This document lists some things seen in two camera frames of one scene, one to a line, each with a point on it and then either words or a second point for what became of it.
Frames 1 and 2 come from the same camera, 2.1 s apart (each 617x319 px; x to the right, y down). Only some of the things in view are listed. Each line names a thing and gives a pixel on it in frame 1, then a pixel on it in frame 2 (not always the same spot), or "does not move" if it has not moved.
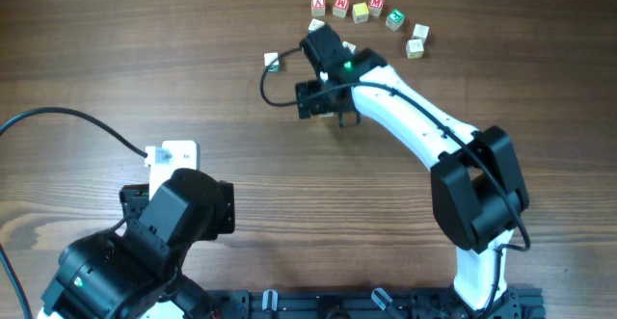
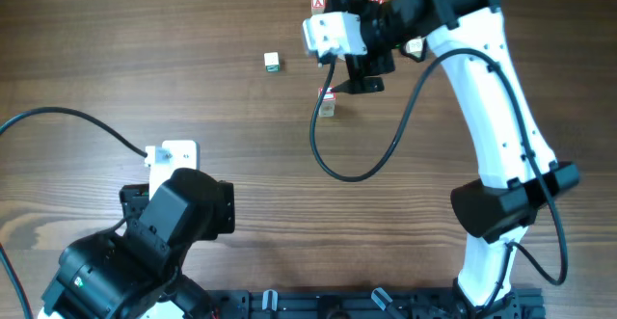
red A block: [326, 115] does not move
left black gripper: [134, 199] does not move
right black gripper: [316, 106] -> [359, 67]
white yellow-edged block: [415, 48] does not move
